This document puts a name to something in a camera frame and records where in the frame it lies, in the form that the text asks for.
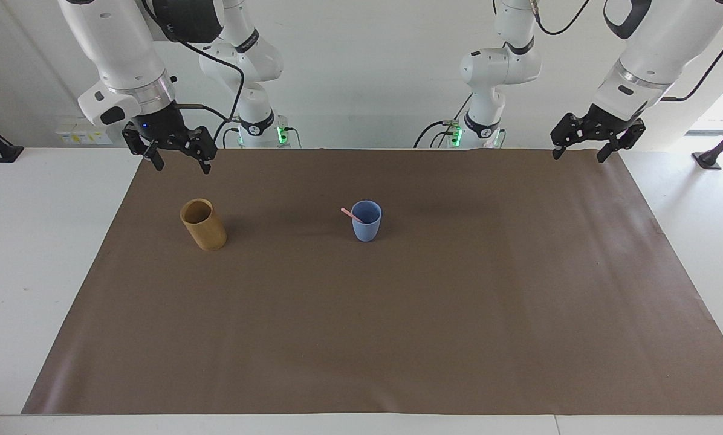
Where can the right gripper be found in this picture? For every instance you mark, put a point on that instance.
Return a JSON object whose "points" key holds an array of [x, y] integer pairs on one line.
{"points": [[162, 125]]}

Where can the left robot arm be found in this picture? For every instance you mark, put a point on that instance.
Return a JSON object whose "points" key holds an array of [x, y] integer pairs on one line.
{"points": [[664, 42]]}

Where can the blue cup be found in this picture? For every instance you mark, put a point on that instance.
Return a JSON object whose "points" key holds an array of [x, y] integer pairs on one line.
{"points": [[366, 229]]}

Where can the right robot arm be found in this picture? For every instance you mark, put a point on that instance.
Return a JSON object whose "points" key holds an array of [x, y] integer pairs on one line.
{"points": [[123, 48]]}

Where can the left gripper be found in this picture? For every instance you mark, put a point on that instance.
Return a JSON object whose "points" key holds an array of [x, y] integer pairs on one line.
{"points": [[609, 124]]}

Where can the white wall socket strip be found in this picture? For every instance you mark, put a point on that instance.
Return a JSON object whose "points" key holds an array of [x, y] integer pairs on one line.
{"points": [[83, 134]]}

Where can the brown wooden cup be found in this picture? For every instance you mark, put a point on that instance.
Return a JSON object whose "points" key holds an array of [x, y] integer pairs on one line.
{"points": [[207, 232]]}

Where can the pink chopstick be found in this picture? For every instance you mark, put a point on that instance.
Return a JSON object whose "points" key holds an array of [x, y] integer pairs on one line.
{"points": [[349, 213]]}

